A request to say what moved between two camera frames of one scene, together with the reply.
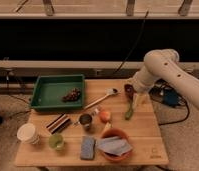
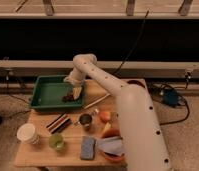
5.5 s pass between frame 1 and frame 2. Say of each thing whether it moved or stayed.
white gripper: moved
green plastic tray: stayed
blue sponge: stayed
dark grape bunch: stayed
